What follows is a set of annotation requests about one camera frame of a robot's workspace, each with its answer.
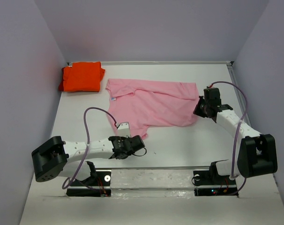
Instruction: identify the pink t-shirt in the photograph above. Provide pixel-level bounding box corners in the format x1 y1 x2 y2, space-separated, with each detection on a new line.
105 79 199 139

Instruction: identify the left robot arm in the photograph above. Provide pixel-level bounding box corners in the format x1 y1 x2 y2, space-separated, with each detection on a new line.
31 135 145 185

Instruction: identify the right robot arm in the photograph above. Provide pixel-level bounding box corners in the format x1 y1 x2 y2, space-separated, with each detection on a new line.
194 87 278 184

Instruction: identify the folded orange t-shirt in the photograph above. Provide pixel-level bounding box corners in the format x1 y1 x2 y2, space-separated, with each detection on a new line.
58 62 105 92

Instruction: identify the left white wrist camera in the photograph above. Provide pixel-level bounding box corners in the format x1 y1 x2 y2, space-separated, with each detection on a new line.
117 122 131 138

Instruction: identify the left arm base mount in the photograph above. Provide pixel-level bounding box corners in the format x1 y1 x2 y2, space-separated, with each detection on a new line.
66 162 112 197

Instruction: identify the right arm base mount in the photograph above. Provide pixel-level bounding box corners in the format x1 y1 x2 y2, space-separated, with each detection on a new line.
191 160 239 196

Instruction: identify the aluminium table edge rail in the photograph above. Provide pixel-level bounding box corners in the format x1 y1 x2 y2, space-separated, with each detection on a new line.
67 60 234 66

